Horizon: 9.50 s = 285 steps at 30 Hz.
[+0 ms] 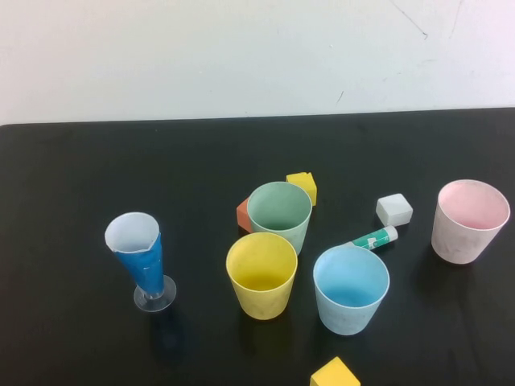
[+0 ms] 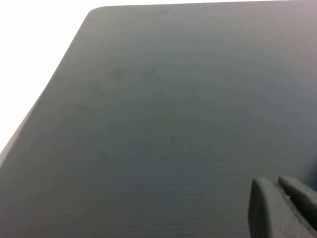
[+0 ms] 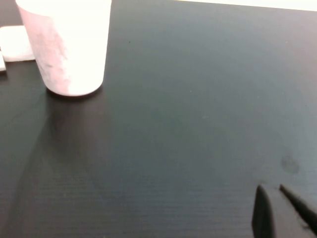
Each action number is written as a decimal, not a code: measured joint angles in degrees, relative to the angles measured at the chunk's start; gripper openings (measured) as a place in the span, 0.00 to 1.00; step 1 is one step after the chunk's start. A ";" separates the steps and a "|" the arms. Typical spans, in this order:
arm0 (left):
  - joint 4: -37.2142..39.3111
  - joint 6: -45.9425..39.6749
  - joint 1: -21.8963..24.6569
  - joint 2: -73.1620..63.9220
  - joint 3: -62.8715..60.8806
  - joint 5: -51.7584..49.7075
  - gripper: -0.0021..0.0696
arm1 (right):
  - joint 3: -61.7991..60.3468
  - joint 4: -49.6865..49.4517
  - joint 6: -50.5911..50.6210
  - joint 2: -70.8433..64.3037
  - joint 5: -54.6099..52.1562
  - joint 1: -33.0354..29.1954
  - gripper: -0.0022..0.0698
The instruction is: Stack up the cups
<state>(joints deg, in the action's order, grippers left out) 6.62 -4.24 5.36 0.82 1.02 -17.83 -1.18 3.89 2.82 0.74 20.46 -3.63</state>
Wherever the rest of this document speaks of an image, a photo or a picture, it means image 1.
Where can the yellow plastic cup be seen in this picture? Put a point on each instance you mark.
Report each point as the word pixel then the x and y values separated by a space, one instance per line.
pixel 261 297

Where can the blue plastic cup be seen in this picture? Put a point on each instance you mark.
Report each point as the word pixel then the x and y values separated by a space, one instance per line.
pixel 350 313

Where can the pink plastic cup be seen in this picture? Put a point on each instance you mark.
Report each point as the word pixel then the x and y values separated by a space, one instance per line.
pixel 462 245

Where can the green plastic cup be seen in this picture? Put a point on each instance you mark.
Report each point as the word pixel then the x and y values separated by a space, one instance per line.
pixel 277 205

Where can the orange foam block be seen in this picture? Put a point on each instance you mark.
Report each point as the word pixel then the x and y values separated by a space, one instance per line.
pixel 242 217

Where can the yellow foam cube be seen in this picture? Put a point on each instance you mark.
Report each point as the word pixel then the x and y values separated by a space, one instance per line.
pixel 334 374
pixel 307 185

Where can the green white glue stick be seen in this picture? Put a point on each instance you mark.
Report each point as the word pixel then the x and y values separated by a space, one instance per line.
pixel 378 238

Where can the blue-taped conical measuring glass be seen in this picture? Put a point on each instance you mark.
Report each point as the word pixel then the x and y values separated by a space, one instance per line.
pixel 145 265

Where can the white foam cube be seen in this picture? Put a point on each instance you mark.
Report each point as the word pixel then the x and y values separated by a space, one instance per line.
pixel 394 209

